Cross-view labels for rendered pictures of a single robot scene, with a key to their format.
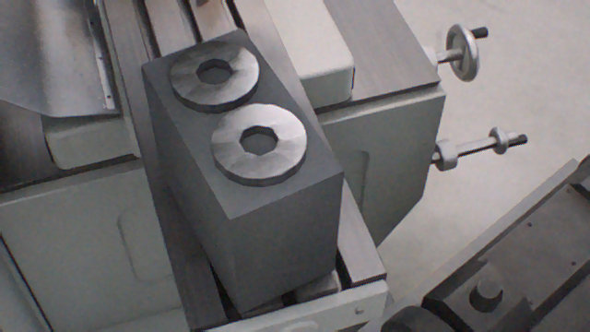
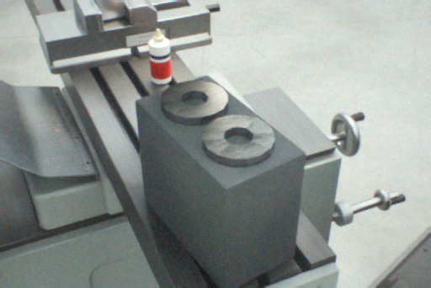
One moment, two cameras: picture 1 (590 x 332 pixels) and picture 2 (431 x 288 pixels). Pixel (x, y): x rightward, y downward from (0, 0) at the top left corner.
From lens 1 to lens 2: 0.21 m
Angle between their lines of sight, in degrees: 15
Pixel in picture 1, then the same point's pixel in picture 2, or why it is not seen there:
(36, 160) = (22, 225)
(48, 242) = not seen: outside the picture
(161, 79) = (153, 108)
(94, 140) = (75, 201)
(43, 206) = (28, 264)
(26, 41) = (14, 124)
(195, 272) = (183, 267)
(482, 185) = (366, 255)
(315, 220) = (284, 200)
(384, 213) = not seen: hidden behind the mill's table
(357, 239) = (307, 233)
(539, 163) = (409, 235)
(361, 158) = not seen: hidden behind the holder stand
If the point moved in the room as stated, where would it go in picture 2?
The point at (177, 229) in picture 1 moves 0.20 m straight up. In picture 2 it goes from (163, 238) to (155, 126)
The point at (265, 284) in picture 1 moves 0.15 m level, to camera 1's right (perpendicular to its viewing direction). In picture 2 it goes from (245, 263) to (359, 254)
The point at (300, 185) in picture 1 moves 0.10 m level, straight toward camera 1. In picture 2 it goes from (275, 164) to (289, 224)
